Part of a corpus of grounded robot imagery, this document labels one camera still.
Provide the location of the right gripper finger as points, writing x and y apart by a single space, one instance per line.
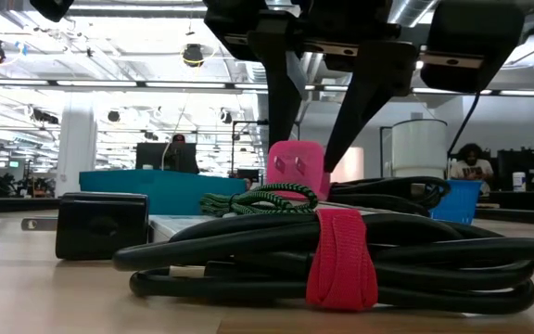
281 83
369 88

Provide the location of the pink charger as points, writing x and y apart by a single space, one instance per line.
297 167

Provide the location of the black charger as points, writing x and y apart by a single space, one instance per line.
102 227

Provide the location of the teal plastic bin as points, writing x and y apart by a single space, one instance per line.
146 192

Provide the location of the white cylindrical container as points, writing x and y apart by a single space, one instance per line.
417 148

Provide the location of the person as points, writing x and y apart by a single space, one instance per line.
179 139
471 169

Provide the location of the blue plastic basket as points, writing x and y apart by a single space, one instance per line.
457 201

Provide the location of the black background monitor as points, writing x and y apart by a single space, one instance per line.
148 158

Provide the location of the white canister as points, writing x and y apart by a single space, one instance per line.
518 183

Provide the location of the ceiling light strip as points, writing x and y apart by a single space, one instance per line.
95 84

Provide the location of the white building column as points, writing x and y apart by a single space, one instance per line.
76 148

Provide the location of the black background stand frame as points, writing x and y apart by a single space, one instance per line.
267 122

